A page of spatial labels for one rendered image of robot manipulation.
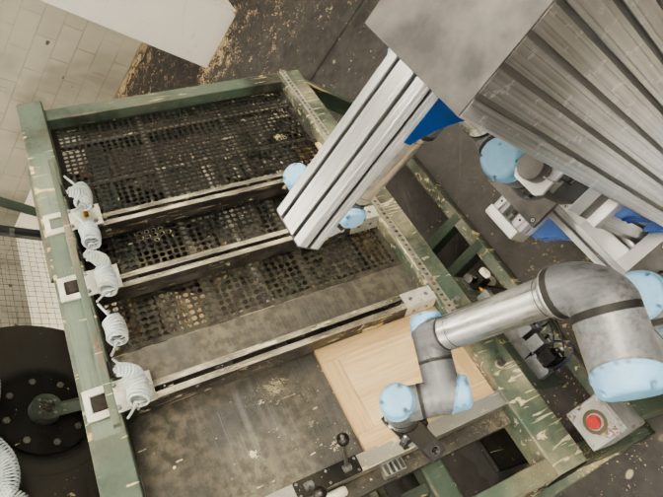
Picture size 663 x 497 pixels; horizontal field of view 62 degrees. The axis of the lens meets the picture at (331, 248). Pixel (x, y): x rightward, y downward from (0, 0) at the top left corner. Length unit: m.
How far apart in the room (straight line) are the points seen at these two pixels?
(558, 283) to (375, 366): 0.99
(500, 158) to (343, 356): 0.81
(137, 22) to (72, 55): 1.79
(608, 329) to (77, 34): 6.21
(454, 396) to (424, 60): 0.70
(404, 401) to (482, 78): 0.70
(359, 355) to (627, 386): 1.09
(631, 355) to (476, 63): 0.51
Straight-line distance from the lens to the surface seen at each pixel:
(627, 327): 0.99
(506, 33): 0.74
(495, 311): 1.11
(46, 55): 6.77
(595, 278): 1.00
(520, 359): 2.06
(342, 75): 4.00
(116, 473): 1.67
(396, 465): 1.78
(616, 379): 0.98
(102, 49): 6.80
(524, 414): 1.93
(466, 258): 2.85
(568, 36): 0.79
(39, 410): 2.28
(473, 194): 3.10
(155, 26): 5.18
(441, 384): 1.22
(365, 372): 1.87
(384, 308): 1.97
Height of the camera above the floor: 2.62
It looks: 45 degrees down
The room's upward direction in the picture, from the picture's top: 80 degrees counter-clockwise
